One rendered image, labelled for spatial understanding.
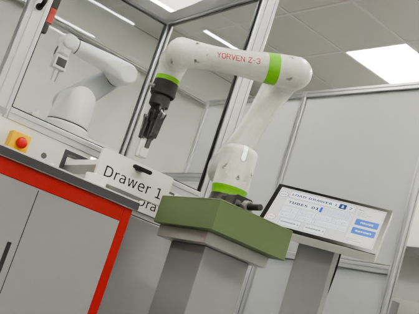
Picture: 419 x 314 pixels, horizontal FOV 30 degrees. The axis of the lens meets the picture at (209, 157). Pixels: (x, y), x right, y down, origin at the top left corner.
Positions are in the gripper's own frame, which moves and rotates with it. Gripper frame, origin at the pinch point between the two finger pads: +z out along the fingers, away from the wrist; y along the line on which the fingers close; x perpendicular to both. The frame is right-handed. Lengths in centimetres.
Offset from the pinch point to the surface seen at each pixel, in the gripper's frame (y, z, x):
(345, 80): -227, -180, 271
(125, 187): 11.2, 17.5, -7.2
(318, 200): -12, -16, 96
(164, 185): 11.2, 11.3, 6.9
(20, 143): -13.6, 13.8, -38.1
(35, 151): -20.9, 13.0, -29.8
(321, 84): -258, -180, 273
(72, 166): -13.6, 14.1, -17.5
